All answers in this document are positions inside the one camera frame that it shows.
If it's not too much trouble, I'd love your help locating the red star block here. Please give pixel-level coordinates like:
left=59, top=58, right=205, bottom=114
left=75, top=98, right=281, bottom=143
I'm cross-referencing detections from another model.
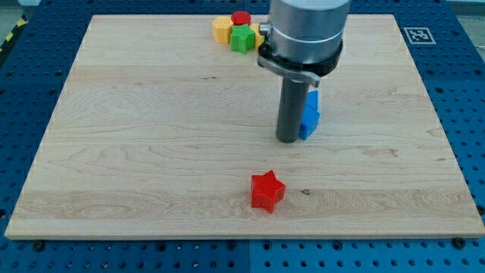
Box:
left=251, top=170, right=286, bottom=214

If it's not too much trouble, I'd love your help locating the yellow block behind arm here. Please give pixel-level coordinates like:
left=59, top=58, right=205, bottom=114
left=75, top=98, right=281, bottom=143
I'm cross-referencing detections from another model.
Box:
left=249, top=23, right=264, bottom=49

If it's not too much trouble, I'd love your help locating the green star block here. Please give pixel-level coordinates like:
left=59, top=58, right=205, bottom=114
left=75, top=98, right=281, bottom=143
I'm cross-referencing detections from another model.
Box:
left=230, top=24, right=255, bottom=54

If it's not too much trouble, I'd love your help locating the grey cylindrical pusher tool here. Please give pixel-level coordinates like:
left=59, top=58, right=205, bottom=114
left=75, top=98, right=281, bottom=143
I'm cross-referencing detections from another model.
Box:
left=276, top=77, right=308, bottom=143

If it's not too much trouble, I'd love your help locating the black board screw left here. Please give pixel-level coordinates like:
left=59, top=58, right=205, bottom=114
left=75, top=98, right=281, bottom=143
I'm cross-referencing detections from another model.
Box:
left=32, top=240, right=45, bottom=253

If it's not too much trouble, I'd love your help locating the yellow hexagon block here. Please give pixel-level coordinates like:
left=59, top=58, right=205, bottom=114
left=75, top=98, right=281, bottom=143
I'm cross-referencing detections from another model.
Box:
left=211, top=16, right=233, bottom=44

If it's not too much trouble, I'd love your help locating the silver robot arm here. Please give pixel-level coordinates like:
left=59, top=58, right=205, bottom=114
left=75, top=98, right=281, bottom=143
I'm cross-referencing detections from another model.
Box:
left=257, top=0, right=351, bottom=87

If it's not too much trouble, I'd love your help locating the red cylinder block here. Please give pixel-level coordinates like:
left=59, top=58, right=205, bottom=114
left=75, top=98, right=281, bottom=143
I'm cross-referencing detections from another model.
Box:
left=230, top=11, right=252, bottom=26

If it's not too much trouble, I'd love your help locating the wooden board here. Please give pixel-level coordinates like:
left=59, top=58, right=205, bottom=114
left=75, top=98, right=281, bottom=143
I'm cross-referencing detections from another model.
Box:
left=5, top=15, right=484, bottom=240

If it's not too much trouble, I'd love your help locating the blue block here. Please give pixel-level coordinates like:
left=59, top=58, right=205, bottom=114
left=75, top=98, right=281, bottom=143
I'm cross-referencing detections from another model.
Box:
left=299, top=90, right=321, bottom=140

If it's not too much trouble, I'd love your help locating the black board screw right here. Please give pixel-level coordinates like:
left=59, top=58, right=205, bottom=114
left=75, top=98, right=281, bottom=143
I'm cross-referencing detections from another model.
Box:
left=452, top=237, right=467, bottom=249

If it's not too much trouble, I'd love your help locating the black board screw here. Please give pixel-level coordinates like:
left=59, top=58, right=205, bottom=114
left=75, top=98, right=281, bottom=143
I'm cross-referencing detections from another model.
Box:
left=452, top=237, right=467, bottom=249
left=32, top=240, right=45, bottom=253

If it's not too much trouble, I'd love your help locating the black white fiducial marker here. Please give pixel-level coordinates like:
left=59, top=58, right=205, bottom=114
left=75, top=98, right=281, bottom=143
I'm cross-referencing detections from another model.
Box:
left=403, top=27, right=436, bottom=45

